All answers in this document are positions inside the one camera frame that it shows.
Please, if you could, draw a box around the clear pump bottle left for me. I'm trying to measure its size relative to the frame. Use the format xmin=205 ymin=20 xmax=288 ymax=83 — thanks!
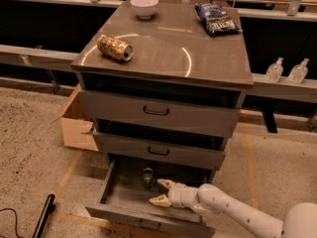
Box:
xmin=265 ymin=58 xmax=283 ymax=82

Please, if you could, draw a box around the grey top drawer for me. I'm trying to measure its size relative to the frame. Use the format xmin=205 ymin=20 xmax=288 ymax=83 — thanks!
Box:
xmin=78 ymin=90 xmax=240 ymax=138

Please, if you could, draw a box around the white bowl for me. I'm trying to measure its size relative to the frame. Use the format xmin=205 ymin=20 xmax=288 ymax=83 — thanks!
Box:
xmin=130 ymin=0 xmax=159 ymax=20

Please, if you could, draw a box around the black cable on floor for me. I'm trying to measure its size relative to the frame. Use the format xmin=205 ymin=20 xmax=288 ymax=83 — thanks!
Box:
xmin=0 ymin=207 xmax=26 ymax=238

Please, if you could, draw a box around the cardboard box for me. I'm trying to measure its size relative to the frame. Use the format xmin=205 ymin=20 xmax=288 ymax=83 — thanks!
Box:
xmin=52 ymin=85 xmax=98 ymax=152

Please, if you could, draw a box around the metal rail shelf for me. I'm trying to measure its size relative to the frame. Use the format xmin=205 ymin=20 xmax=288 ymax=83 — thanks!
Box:
xmin=0 ymin=45 xmax=317 ymax=104

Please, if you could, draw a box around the green soda can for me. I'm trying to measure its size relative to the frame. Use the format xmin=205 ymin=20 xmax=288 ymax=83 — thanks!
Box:
xmin=143 ymin=168 xmax=155 ymax=190

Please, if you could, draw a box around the blue chip bag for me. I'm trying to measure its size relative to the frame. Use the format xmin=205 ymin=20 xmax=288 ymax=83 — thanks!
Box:
xmin=194 ymin=3 xmax=243 ymax=37

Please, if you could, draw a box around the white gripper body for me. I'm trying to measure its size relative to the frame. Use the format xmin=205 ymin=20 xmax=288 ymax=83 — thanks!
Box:
xmin=167 ymin=182 xmax=199 ymax=209

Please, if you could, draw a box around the grey drawer cabinet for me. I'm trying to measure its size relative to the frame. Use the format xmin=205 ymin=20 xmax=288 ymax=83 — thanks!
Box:
xmin=70 ymin=1 xmax=255 ymax=183

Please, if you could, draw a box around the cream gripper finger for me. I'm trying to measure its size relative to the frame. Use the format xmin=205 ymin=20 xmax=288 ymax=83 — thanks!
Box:
xmin=149 ymin=194 xmax=171 ymax=207
xmin=157 ymin=178 xmax=174 ymax=189

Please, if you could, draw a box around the grey bottom drawer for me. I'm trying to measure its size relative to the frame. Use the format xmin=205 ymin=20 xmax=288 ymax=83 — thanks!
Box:
xmin=86 ymin=156 xmax=215 ymax=238

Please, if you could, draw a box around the grey middle drawer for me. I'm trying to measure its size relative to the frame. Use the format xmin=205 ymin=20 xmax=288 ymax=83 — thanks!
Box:
xmin=93 ymin=132 xmax=225 ymax=170

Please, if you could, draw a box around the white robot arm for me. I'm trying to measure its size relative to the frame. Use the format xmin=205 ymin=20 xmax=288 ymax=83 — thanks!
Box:
xmin=150 ymin=178 xmax=317 ymax=238

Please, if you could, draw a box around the grey drawer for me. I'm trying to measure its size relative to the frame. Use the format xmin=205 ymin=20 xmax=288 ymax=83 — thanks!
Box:
xmin=93 ymin=132 xmax=225 ymax=170
xmin=78 ymin=90 xmax=240 ymax=138
xmin=86 ymin=156 xmax=215 ymax=238

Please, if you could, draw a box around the black pole on floor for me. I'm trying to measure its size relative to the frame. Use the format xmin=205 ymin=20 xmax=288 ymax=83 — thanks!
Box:
xmin=32 ymin=193 xmax=55 ymax=238

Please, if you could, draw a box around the gold crushed soda can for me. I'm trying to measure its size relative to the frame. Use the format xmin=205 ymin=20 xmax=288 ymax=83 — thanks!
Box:
xmin=97 ymin=35 xmax=133 ymax=61

